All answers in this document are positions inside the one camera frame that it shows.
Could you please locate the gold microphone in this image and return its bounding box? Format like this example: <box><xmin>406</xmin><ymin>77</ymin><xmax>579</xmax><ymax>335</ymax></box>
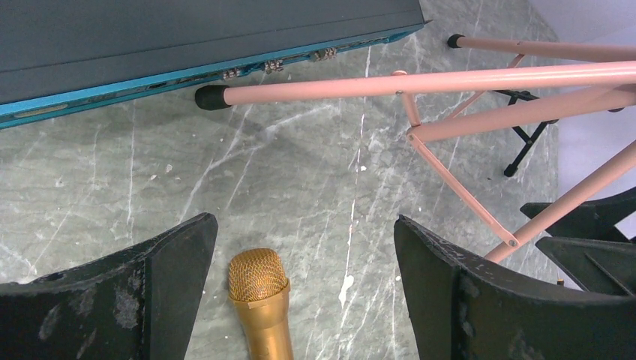
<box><xmin>227</xmin><ymin>248</ymin><xmax>294</xmax><ymax>359</ymax></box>

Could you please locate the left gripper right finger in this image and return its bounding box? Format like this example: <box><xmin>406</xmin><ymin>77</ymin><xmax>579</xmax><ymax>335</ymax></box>
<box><xmin>394</xmin><ymin>215</ymin><xmax>635</xmax><ymax>359</ymax></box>

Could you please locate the black blue flat box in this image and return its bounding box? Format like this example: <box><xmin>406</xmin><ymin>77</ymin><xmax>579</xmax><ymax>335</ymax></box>
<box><xmin>1</xmin><ymin>1</ymin><xmax>425</xmax><ymax>128</ymax></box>

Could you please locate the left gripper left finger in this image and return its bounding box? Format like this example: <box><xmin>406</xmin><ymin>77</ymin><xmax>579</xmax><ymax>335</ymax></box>
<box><xmin>1</xmin><ymin>213</ymin><xmax>218</xmax><ymax>359</ymax></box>

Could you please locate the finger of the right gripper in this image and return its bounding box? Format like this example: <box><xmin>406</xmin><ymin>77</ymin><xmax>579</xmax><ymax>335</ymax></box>
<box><xmin>535</xmin><ymin>237</ymin><xmax>635</xmax><ymax>296</ymax></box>
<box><xmin>546</xmin><ymin>187</ymin><xmax>635</xmax><ymax>244</ymax></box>

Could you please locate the pink music stand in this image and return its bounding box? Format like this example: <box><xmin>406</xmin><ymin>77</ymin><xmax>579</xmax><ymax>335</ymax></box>
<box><xmin>195</xmin><ymin>35</ymin><xmax>635</xmax><ymax>263</ymax></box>

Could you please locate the black microphone stand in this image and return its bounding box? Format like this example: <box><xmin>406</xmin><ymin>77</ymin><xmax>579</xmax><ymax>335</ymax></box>
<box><xmin>495</xmin><ymin>90</ymin><xmax>559</xmax><ymax>178</ymax></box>

